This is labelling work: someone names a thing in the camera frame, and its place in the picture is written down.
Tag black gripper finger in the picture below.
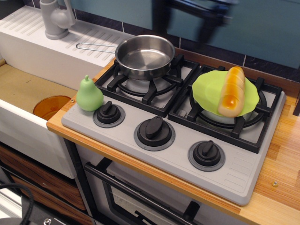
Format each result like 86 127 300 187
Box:
152 4 171 32
196 18 222 49

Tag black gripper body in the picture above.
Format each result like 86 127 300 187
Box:
154 0 238 23

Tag toy bread loaf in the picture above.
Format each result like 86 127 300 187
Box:
217 66 246 118

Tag stainless steel pan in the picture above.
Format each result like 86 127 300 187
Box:
76 35 175 81

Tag lime green plate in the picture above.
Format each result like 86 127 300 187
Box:
192 70 259 117

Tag green toy pear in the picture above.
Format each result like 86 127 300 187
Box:
76 75 104 112

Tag left black stove knob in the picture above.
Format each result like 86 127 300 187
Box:
93 101 126 128

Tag black stove knob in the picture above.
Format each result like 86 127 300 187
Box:
134 116 176 151
188 140 225 172
93 101 126 128

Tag middle black stove knob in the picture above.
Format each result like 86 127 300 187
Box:
134 116 176 151

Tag right black stove knob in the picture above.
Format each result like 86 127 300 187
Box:
188 140 225 172

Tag grey toy stove top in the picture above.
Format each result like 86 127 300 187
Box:
61 58 287 207

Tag left black burner grate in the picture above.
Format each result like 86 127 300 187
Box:
95 54 200 117

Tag black burner grate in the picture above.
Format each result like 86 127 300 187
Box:
95 54 200 117
168 65 286 153

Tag grey toy faucet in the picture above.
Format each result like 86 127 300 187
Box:
39 0 75 40

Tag right black burner grate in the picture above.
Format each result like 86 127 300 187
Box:
168 65 286 153

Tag white toy sink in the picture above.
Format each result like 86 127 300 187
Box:
0 6 129 179

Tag orange sink drain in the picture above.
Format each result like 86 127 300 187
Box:
33 95 71 120

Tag wooden drawer cabinet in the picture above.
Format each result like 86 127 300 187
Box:
0 143 93 225

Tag oven door with handle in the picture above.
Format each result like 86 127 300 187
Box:
84 157 243 225

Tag black cable bottom left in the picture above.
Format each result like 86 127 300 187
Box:
0 183 36 225

